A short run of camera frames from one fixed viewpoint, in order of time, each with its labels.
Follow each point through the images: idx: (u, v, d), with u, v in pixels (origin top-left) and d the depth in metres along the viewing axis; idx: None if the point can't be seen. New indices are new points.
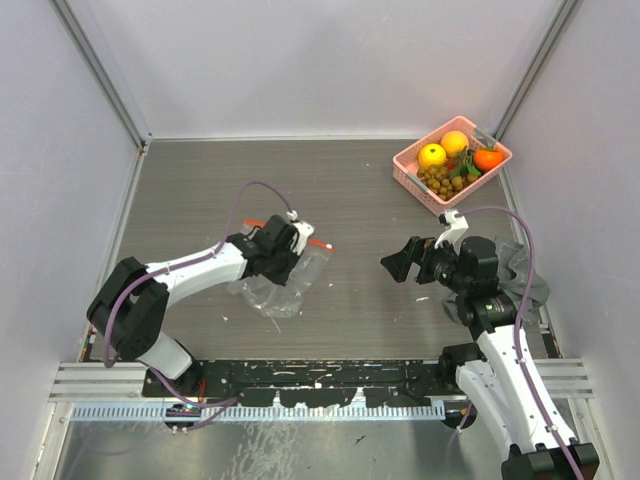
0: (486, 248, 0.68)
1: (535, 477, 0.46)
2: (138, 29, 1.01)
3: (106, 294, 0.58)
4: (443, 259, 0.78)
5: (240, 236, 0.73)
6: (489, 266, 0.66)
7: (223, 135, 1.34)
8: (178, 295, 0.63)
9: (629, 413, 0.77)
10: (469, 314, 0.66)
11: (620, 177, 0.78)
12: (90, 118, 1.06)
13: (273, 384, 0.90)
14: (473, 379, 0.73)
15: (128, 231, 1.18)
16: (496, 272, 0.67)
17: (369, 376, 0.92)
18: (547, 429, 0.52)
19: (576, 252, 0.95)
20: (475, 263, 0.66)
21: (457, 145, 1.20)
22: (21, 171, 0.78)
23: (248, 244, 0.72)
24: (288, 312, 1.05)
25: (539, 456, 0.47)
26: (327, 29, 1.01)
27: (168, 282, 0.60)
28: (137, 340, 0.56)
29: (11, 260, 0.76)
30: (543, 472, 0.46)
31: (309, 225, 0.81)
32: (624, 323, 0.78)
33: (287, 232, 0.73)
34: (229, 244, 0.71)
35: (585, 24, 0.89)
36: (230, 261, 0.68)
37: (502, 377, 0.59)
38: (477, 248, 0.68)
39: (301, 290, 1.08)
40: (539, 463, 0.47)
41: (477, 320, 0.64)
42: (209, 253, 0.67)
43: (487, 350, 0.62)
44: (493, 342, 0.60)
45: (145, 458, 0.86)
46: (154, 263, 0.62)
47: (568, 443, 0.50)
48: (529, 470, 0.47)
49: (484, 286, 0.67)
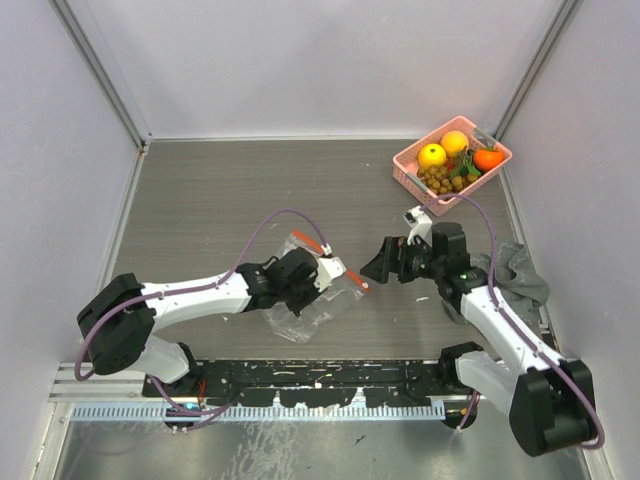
0: (453, 228, 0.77)
1: (533, 399, 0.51)
2: (138, 30, 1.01)
3: (97, 305, 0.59)
4: (420, 252, 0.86)
5: (250, 268, 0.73)
6: (459, 242, 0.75)
7: (223, 135, 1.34)
8: (167, 320, 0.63)
9: (628, 413, 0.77)
10: (448, 289, 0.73)
11: (619, 177, 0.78)
12: (90, 118, 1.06)
13: (273, 384, 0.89)
14: (472, 363, 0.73)
15: (128, 231, 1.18)
16: (465, 248, 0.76)
17: (369, 376, 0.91)
18: (535, 355, 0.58)
19: (576, 253, 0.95)
20: (447, 243, 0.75)
21: (457, 145, 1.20)
22: (21, 171, 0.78)
23: (258, 278, 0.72)
24: (301, 340, 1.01)
25: (534, 378, 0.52)
26: (327, 29, 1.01)
27: (159, 307, 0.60)
28: (114, 359, 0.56)
29: (11, 260, 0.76)
30: (539, 392, 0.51)
31: (339, 265, 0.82)
32: (624, 323, 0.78)
33: (299, 266, 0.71)
34: (236, 275, 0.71)
35: (585, 24, 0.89)
36: (231, 294, 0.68)
37: (488, 328, 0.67)
38: (445, 228, 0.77)
39: (318, 321, 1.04)
40: (534, 385, 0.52)
41: (456, 291, 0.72)
42: (211, 283, 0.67)
43: (468, 310, 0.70)
44: (472, 300, 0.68)
45: (145, 458, 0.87)
46: (152, 285, 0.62)
47: (558, 362, 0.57)
48: (527, 393, 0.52)
49: (458, 262, 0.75)
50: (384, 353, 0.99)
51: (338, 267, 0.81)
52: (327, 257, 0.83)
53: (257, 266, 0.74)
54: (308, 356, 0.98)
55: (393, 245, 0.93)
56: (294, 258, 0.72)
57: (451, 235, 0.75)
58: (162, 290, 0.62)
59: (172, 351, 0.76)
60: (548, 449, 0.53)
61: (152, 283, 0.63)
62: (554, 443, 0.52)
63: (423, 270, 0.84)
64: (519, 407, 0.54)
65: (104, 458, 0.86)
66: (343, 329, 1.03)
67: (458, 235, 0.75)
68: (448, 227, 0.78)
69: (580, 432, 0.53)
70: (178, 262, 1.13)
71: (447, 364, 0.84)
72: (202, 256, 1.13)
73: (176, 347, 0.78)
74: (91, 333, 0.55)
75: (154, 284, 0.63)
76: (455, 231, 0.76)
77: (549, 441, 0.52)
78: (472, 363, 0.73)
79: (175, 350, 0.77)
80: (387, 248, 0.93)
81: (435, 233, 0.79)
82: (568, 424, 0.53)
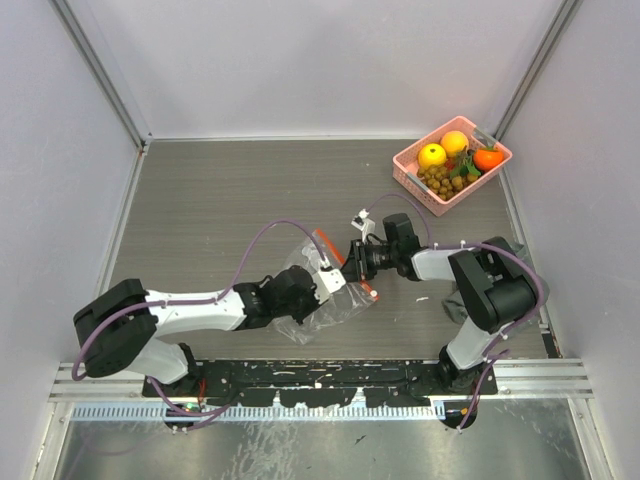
0: (400, 218, 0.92)
1: (462, 268, 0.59)
2: (137, 29, 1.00)
3: (98, 306, 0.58)
4: (377, 247, 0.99)
5: (246, 287, 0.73)
6: (406, 227, 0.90)
7: (223, 135, 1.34)
8: (165, 328, 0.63)
9: (628, 413, 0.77)
10: (404, 268, 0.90)
11: (619, 177, 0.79)
12: (90, 118, 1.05)
13: (273, 384, 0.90)
14: (455, 346, 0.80)
15: (128, 231, 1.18)
16: (412, 230, 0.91)
17: (369, 376, 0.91)
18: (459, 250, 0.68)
19: (575, 252, 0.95)
20: (396, 230, 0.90)
21: (457, 145, 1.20)
22: (21, 171, 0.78)
23: (253, 299, 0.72)
24: (303, 344, 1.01)
25: (460, 254, 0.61)
26: (326, 29, 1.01)
27: (161, 315, 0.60)
28: (108, 362, 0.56)
29: (10, 260, 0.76)
30: (464, 262, 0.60)
31: (338, 279, 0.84)
32: (624, 323, 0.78)
33: (289, 289, 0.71)
34: (234, 292, 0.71)
35: (585, 25, 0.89)
36: (228, 311, 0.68)
37: (436, 270, 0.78)
38: (394, 218, 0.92)
39: (324, 327, 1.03)
40: (459, 258, 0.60)
41: (410, 268, 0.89)
42: (212, 297, 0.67)
43: (420, 267, 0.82)
44: (418, 258, 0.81)
45: (145, 459, 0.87)
46: (157, 292, 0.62)
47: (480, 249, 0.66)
48: (458, 267, 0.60)
49: (408, 243, 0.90)
50: (384, 353, 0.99)
51: (337, 282, 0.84)
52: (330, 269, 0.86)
53: (253, 286, 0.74)
54: (307, 356, 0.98)
55: (358, 246, 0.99)
56: (284, 278, 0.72)
57: (397, 224, 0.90)
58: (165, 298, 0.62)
59: (171, 354, 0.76)
60: (504, 317, 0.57)
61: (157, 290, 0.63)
62: (504, 306, 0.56)
63: (385, 261, 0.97)
64: (466, 293, 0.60)
65: (104, 458, 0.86)
66: (343, 329, 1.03)
67: (403, 221, 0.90)
68: (395, 217, 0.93)
69: (527, 294, 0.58)
70: (178, 262, 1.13)
71: (447, 365, 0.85)
72: (202, 257, 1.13)
73: (174, 350, 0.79)
74: (88, 337, 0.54)
75: (159, 292, 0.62)
76: (400, 219, 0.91)
77: (499, 305, 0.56)
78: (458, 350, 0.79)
79: (175, 354, 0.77)
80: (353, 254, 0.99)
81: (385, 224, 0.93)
82: (513, 291, 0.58)
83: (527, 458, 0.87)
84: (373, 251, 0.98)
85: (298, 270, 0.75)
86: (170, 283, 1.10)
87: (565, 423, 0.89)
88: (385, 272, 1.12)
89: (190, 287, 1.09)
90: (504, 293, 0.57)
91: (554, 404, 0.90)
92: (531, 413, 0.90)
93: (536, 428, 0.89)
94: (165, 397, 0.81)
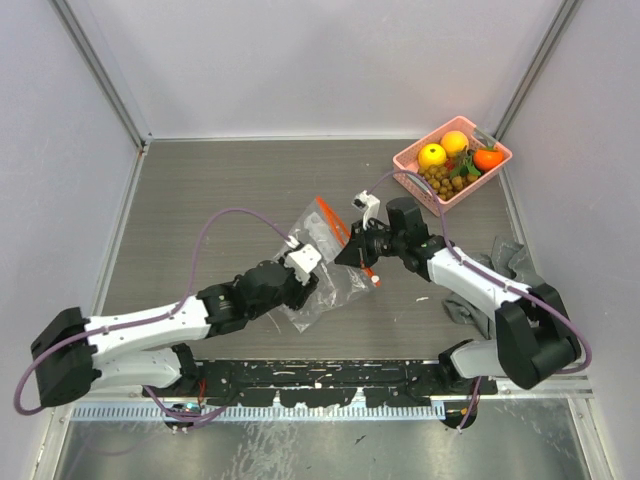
0: (407, 204, 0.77)
1: (511, 327, 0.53)
2: (137, 29, 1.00)
3: (46, 339, 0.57)
4: (380, 233, 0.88)
5: (214, 291, 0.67)
6: (414, 214, 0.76)
7: (222, 135, 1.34)
8: (117, 353, 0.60)
9: (628, 413, 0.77)
10: (413, 261, 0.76)
11: (619, 177, 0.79)
12: (90, 117, 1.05)
13: (273, 384, 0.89)
14: (461, 352, 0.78)
15: (128, 231, 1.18)
16: (422, 218, 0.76)
17: (369, 376, 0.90)
18: (504, 290, 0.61)
19: (575, 252, 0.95)
20: (403, 218, 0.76)
21: (457, 145, 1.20)
22: (21, 171, 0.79)
23: (221, 305, 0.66)
24: (304, 343, 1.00)
25: (510, 309, 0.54)
26: (326, 29, 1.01)
27: (100, 344, 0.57)
28: (61, 395, 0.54)
29: (10, 260, 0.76)
30: (515, 321, 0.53)
31: (312, 256, 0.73)
32: (624, 323, 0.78)
33: (256, 289, 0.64)
34: (197, 300, 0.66)
35: (585, 25, 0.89)
36: (187, 324, 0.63)
37: (458, 285, 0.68)
38: (400, 205, 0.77)
39: (324, 326, 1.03)
40: (510, 315, 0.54)
41: (420, 262, 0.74)
42: (166, 313, 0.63)
43: (436, 273, 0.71)
44: (436, 263, 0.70)
45: (144, 459, 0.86)
46: (98, 319, 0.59)
47: (526, 290, 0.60)
48: (505, 324, 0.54)
49: (416, 234, 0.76)
50: (385, 353, 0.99)
51: (311, 258, 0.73)
52: (299, 247, 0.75)
53: (222, 289, 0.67)
54: (307, 356, 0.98)
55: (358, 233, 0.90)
56: (251, 279, 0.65)
57: (404, 211, 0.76)
58: (108, 323, 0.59)
59: (155, 362, 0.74)
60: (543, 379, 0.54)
61: (100, 316, 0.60)
62: (549, 371, 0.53)
63: (388, 250, 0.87)
64: (507, 349, 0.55)
65: (104, 458, 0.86)
66: (343, 329, 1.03)
67: (411, 207, 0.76)
68: (402, 202, 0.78)
69: (568, 354, 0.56)
70: (178, 262, 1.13)
71: (447, 368, 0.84)
72: (202, 257, 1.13)
73: (161, 353, 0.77)
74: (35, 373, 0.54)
75: (100, 318, 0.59)
76: (408, 205, 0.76)
77: (544, 371, 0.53)
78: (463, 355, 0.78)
79: (161, 360, 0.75)
80: (355, 240, 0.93)
81: (389, 211, 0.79)
82: (557, 353, 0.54)
83: (527, 458, 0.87)
84: (376, 237, 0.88)
85: (266, 266, 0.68)
86: (170, 283, 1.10)
87: (565, 423, 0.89)
88: (385, 272, 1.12)
89: (190, 287, 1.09)
90: (549, 356, 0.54)
91: (553, 404, 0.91)
92: (531, 413, 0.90)
93: (536, 428, 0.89)
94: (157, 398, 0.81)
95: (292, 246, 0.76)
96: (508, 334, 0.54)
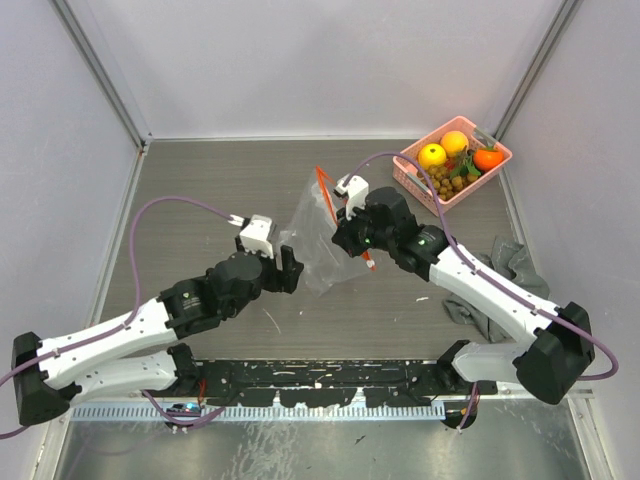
0: (390, 195, 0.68)
1: (547, 360, 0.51)
2: (137, 29, 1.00)
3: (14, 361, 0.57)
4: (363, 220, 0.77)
5: (180, 288, 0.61)
6: (400, 206, 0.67)
7: (222, 135, 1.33)
8: (78, 372, 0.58)
9: (628, 413, 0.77)
10: (411, 260, 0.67)
11: (619, 177, 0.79)
12: (90, 117, 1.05)
13: (273, 384, 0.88)
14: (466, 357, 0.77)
15: (128, 231, 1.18)
16: (408, 210, 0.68)
17: (369, 376, 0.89)
18: (532, 313, 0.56)
19: (576, 252, 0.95)
20: (390, 212, 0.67)
21: (457, 145, 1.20)
22: (21, 171, 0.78)
23: (188, 302, 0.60)
24: (304, 343, 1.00)
25: (547, 342, 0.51)
26: (326, 29, 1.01)
27: (51, 369, 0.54)
28: (39, 413, 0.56)
29: (10, 259, 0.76)
30: (552, 354, 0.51)
31: (263, 223, 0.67)
32: (624, 323, 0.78)
33: (228, 284, 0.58)
34: (158, 304, 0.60)
35: (585, 25, 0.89)
36: (146, 333, 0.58)
37: (469, 295, 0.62)
38: (383, 198, 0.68)
39: (324, 326, 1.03)
40: (547, 348, 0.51)
41: (419, 260, 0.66)
42: (120, 325, 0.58)
43: (441, 280, 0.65)
44: (443, 270, 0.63)
45: (144, 459, 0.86)
46: (50, 342, 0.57)
47: (556, 312, 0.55)
48: (541, 357, 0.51)
49: (406, 228, 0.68)
50: (385, 353, 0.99)
51: (262, 226, 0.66)
52: (246, 222, 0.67)
53: (189, 286, 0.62)
54: (307, 356, 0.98)
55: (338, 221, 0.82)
56: (221, 272, 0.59)
57: (390, 204, 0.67)
58: (60, 345, 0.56)
59: (145, 368, 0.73)
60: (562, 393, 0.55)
61: (53, 339, 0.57)
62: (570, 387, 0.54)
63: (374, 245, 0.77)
64: (533, 373, 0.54)
65: (103, 458, 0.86)
66: (343, 329, 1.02)
67: (396, 199, 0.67)
68: (384, 193, 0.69)
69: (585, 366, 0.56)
70: (178, 262, 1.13)
71: (448, 372, 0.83)
72: (202, 257, 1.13)
73: (155, 357, 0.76)
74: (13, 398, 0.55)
75: (53, 341, 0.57)
76: (392, 196, 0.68)
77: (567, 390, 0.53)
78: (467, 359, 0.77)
79: (153, 366, 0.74)
80: (337, 233, 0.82)
81: (371, 206, 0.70)
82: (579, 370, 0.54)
83: (528, 458, 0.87)
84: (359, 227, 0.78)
85: (238, 258, 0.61)
86: (170, 283, 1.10)
87: (565, 423, 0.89)
88: (385, 272, 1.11)
89: None
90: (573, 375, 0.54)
91: (553, 404, 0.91)
92: (531, 413, 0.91)
93: (536, 428, 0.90)
94: (156, 405, 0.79)
95: (237, 225, 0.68)
96: (540, 366, 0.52)
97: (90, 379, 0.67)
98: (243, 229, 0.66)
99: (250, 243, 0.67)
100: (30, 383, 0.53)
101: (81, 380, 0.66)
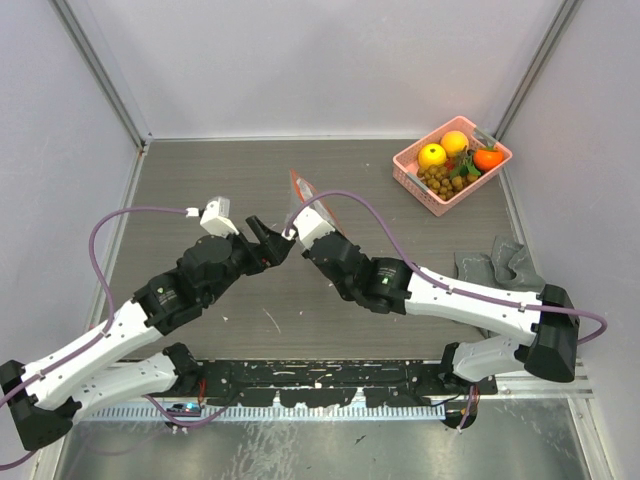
0: (334, 244, 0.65)
1: (554, 352, 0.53)
2: (136, 30, 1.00)
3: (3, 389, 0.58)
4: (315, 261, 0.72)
5: (153, 284, 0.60)
6: (351, 250, 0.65)
7: (222, 135, 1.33)
8: (71, 389, 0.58)
9: (629, 413, 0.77)
10: (382, 302, 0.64)
11: (619, 177, 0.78)
12: (90, 118, 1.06)
13: (273, 384, 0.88)
14: (466, 363, 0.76)
15: (128, 231, 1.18)
16: (357, 250, 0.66)
17: (369, 376, 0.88)
18: (520, 310, 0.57)
19: (576, 252, 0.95)
20: (343, 264, 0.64)
21: (457, 145, 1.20)
22: (21, 171, 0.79)
23: (163, 296, 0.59)
24: (304, 343, 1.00)
25: (544, 337, 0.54)
26: (326, 29, 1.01)
27: (40, 392, 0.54)
28: (40, 434, 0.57)
29: (10, 259, 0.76)
30: (554, 343, 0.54)
31: (211, 204, 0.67)
32: (624, 323, 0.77)
33: (200, 270, 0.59)
34: (135, 307, 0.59)
35: (585, 24, 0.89)
36: (127, 336, 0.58)
37: (451, 313, 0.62)
38: (330, 251, 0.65)
39: (324, 325, 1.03)
40: (547, 341, 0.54)
41: (390, 299, 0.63)
42: (99, 334, 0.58)
43: (420, 309, 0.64)
44: (420, 300, 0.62)
45: (144, 459, 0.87)
46: (33, 366, 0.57)
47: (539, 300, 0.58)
48: (547, 350, 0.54)
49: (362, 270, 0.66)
50: (385, 353, 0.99)
51: (213, 206, 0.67)
52: (201, 210, 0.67)
53: (160, 280, 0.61)
54: (307, 356, 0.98)
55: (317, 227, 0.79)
56: (191, 261, 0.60)
57: (341, 255, 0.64)
58: (43, 367, 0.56)
59: (143, 372, 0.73)
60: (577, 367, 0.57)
61: (34, 362, 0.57)
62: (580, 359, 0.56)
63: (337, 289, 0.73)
64: (547, 366, 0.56)
65: (103, 458, 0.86)
66: (342, 329, 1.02)
67: (344, 247, 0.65)
68: (327, 246, 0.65)
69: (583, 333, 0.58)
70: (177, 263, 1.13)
71: (452, 381, 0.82)
72: None
73: (152, 360, 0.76)
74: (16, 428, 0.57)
75: (35, 364, 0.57)
76: (338, 246, 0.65)
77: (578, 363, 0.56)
78: (465, 363, 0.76)
79: (150, 369, 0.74)
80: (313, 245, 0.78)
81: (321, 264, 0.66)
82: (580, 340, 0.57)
83: (528, 458, 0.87)
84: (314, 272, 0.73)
85: (207, 242, 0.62)
86: None
87: (565, 423, 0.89)
88: None
89: None
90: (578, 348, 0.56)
91: (554, 404, 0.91)
92: (531, 413, 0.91)
93: (536, 428, 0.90)
94: (160, 410, 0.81)
95: (194, 215, 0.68)
96: (549, 357, 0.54)
97: (88, 393, 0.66)
98: (203, 216, 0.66)
99: (212, 225, 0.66)
100: (21, 408, 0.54)
101: (79, 396, 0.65)
